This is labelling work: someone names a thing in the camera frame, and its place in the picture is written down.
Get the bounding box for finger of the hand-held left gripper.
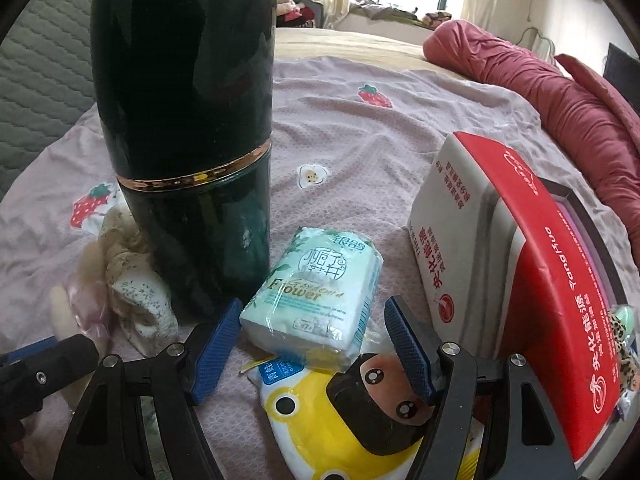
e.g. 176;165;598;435
0;334;101;416
0;336;58;362

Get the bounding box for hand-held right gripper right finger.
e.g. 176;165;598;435
385;296;576;480

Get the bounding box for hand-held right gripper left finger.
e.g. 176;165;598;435
57;298;244;480

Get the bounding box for cream plush hair tie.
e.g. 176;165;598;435
50;285;76;341

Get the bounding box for beige floral scrunchie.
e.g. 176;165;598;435
97;205;181;353

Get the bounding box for green floral tissue pack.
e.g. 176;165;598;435
239;225;385;361

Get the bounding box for cartoon face wet wipes packet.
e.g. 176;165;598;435
247;340;488;480

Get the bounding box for red and white box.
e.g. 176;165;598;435
407;131;636;471

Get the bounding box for green makeup sponge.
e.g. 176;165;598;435
607;305;636;331

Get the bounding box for leopard print scrunchie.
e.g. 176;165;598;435
605;310;640;391

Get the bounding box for dark green cylinder container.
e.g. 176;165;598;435
90;0;278;318

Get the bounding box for purple strawberry print blanket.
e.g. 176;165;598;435
0;57;640;480

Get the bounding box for grey quilted headboard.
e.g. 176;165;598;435
0;0;108;201

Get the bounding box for pink duvet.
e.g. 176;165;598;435
422;20;640;261

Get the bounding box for beige bed sheet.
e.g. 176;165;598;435
272;27;451;68

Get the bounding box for clothes on windowsill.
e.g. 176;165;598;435
350;2;466;28

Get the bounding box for folded clothes stack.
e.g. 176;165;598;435
277;0;311;26

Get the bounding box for white wire rack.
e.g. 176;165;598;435
520;25;558;58

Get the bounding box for black wall television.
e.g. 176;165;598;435
602;42;640;93

